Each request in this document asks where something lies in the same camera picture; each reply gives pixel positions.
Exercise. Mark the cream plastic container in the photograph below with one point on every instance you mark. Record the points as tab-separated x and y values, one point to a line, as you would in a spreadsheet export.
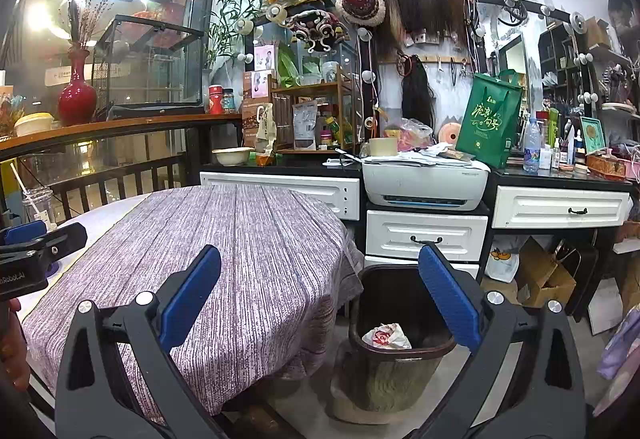
34	125

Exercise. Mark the black shelf unit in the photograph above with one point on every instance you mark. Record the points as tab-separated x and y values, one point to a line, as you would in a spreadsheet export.
560	54

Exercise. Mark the dark brown trash bin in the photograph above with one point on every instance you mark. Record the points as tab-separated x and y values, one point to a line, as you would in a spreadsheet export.
390	384

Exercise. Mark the red vase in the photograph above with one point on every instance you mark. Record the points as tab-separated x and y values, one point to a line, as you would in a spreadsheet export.
77	99

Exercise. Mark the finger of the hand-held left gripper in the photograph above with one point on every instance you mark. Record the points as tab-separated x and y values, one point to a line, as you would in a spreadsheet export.
25	231
55	244

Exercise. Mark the white bag orange print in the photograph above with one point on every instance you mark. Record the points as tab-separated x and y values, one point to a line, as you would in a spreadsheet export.
501	264

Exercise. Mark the stack of papers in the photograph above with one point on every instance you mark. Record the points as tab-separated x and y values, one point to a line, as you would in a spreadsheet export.
430	154

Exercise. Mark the pink round disc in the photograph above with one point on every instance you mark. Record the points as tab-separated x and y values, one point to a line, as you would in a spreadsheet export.
448	133

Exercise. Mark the white printer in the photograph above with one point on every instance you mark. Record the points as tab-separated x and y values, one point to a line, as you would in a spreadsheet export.
425	186

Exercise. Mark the person's left hand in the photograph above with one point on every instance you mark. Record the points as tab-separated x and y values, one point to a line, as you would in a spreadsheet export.
12	349

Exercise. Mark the black wooden railing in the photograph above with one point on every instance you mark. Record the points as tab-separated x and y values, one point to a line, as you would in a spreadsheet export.
115	179

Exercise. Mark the masking tape roll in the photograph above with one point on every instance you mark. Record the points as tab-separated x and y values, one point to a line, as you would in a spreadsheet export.
382	147

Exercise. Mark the cardboard box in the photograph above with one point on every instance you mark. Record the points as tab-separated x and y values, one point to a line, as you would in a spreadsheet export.
542	279

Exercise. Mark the red tin can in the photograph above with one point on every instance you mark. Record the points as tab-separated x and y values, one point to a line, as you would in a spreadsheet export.
216	100

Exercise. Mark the dried flower branches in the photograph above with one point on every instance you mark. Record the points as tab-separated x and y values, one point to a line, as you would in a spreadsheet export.
90	19

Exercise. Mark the pink plastic bag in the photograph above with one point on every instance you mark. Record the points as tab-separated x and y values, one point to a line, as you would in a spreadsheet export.
410	131

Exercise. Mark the clear plastic cup with straw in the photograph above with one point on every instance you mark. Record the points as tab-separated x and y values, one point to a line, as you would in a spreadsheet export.
22	186

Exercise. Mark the beige paper bag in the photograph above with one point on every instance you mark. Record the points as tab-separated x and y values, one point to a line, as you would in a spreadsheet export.
266	129

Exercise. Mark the brown box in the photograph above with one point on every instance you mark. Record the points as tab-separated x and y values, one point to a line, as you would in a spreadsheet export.
250	119

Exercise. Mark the white saucer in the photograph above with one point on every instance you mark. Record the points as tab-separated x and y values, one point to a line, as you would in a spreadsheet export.
340	162

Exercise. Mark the red fur-trimmed hat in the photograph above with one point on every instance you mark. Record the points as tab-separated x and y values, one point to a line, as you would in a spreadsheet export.
360	4

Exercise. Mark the glass display case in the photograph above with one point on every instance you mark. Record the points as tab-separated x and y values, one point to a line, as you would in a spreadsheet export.
150	64

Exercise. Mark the brown wicker basket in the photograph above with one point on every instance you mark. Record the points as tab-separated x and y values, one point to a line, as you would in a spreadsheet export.
607	166

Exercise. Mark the teal framed picture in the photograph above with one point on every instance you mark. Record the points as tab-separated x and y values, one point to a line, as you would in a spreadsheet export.
593	135

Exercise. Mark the cream bowl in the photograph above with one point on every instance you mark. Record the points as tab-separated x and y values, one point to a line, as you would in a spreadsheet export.
232	157

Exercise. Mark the wide white drawer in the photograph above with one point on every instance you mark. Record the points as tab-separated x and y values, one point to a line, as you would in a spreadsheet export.
280	194

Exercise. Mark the white drawer cabinet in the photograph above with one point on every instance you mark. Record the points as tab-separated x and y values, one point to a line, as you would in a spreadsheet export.
425	234

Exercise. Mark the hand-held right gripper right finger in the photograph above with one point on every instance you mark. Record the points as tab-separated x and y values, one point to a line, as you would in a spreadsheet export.
450	299

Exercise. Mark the lavender cloth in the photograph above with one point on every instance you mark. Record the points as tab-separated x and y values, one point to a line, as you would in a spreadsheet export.
622	349

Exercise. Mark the black wig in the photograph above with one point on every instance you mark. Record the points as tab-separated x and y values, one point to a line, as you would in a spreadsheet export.
417	89

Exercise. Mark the green bamboo plant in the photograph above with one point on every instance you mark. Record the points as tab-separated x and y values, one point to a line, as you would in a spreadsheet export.
235	14

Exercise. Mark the bamboo shelf rack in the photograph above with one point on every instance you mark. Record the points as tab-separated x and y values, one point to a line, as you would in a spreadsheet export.
310	89

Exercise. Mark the wooden counter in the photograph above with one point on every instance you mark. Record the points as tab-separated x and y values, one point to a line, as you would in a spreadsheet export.
125	126

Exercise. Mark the water bottle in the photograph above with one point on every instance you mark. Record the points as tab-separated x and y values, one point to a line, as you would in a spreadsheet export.
532	149

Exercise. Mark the pink box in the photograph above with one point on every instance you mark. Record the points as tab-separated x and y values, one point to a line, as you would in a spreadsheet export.
265	57

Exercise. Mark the ornate headdress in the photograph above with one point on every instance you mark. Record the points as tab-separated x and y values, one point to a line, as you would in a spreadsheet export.
315	29

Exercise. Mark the orange cup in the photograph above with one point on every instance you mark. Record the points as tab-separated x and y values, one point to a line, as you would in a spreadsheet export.
265	159

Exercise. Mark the white red-print plastic bag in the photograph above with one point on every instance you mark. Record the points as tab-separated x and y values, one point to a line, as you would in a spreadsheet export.
386	336

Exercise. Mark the glass jar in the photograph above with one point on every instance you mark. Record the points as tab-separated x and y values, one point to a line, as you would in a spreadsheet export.
228	101

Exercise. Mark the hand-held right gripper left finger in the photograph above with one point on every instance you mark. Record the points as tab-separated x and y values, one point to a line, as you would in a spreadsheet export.
192	289

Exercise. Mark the round table with striped cloth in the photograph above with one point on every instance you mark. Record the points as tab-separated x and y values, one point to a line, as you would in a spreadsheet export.
250	269

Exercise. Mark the green tote bag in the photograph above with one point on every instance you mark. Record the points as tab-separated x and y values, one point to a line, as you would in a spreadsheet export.
490	124

